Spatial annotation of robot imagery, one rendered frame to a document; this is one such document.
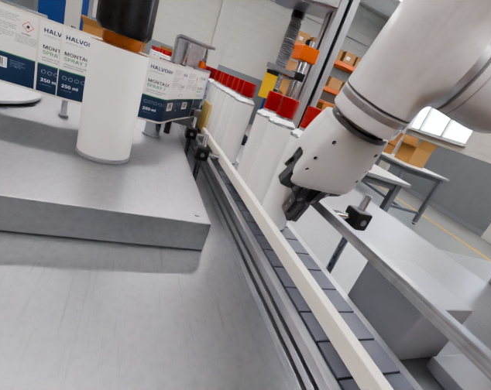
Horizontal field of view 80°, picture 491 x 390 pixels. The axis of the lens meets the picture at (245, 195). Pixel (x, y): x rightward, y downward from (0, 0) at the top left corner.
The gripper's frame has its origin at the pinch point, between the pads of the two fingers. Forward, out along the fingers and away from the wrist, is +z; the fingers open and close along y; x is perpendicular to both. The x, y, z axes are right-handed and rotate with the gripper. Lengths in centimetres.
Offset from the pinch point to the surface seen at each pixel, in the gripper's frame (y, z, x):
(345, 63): -435, 99, -655
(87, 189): 28.5, 8.3, -4.4
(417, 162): -361, 101, -248
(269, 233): 4.2, 2.5, 3.9
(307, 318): 3.6, 0.6, 16.8
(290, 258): 4.2, -0.2, 9.8
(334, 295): -2.7, 1.9, 13.3
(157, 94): 19.8, 10.0, -40.6
